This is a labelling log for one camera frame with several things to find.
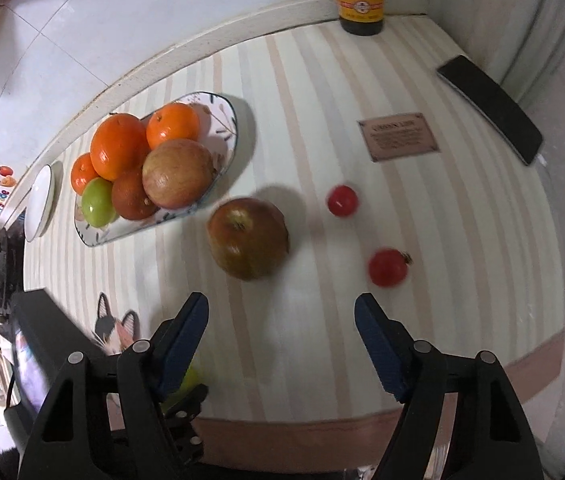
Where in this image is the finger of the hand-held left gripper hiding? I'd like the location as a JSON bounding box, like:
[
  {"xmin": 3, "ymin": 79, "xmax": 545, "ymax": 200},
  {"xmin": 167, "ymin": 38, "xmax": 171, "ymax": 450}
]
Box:
[{"xmin": 160, "ymin": 384, "xmax": 209, "ymax": 467}]

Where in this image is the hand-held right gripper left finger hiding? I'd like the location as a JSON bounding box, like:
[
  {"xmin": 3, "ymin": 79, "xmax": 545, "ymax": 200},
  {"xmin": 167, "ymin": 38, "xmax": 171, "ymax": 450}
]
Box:
[{"xmin": 15, "ymin": 291, "xmax": 210, "ymax": 480}]

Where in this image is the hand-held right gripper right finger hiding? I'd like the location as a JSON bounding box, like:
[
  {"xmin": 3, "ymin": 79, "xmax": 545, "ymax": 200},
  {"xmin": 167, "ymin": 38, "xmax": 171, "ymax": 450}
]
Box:
[{"xmin": 355, "ymin": 293, "xmax": 546, "ymax": 480}]

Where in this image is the green apple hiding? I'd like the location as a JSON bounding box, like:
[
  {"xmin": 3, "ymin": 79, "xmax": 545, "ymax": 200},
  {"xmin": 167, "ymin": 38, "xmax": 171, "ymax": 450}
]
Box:
[
  {"xmin": 160, "ymin": 362, "xmax": 200, "ymax": 403},
  {"xmin": 81, "ymin": 177, "xmax": 119, "ymax": 227}
]

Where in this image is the brown red apple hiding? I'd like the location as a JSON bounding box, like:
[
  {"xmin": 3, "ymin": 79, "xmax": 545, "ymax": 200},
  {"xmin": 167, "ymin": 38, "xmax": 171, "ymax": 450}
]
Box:
[
  {"xmin": 206, "ymin": 197, "xmax": 291, "ymax": 282},
  {"xmin": 142, "ymin": 139, "xmax": 214, "ymax": 209}
]

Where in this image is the dark red orange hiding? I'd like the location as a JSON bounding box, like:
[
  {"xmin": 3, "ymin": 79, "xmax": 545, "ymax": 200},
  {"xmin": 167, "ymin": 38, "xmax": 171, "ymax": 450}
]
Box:
[{"xmin": 111, "ymin": 166, "xmax": 159, "ymax": 221}]

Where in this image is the small orange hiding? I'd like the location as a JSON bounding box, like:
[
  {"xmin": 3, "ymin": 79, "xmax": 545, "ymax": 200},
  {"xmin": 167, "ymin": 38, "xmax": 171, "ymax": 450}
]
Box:
[
  {"xmin": 146, "ymin": 102, "xmax": 200, "ymax": 151},
  {"xmin": 70, "ymin": 152, "xmax": 99, "ymax": 196}
]

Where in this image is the large orange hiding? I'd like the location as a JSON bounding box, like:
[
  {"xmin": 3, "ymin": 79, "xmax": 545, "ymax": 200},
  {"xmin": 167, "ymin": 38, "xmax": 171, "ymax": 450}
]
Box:
[{"xmin": 90, "ymin": 113, "xmax": 150, "ymax": 182}]

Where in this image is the oval patterned plate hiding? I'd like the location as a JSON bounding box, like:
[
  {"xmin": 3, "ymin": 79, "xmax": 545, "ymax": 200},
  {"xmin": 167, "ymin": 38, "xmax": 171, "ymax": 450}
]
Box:
[{"xmin": 73, "ymin": 91, "xmax": 237, "ymax": 247}]

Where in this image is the black gas stove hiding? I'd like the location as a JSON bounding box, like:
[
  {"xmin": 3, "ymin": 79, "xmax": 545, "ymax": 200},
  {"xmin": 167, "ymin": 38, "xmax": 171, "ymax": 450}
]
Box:
[{"xmin": 0, "ymin": 225, "xmax": 26, "ymax": 313}]

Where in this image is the red cherry tomato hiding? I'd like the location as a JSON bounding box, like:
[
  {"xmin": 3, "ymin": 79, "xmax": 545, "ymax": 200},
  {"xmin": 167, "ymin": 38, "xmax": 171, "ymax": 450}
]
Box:
[
  {"xmin": 327, "ymin": 185, "xmax": 361, "ymax": 218},
  {"xmin": 368, "ymin": 248, "xmax": 412, "ymax": 288}
]

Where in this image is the white round plate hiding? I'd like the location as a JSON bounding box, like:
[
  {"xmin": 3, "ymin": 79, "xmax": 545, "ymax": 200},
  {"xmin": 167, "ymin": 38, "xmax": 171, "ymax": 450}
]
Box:
[{"xmin": 23, "ymin": 160, "xmax": 63, "ymax": 242}]

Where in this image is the striped cat print table mat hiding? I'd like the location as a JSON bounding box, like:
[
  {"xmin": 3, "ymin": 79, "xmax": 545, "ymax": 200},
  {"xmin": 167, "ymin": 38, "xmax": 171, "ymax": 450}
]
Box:
[{"xmin": 22, "ymin": 15, "xmax": 565, "ymax": 441}]

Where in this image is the black smartphone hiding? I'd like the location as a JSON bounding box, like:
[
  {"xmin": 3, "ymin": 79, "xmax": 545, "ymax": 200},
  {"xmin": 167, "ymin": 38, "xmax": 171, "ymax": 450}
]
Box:
[{"xmin": 437, "ymin": 55, "xmax": 543, "ymax": 166}]

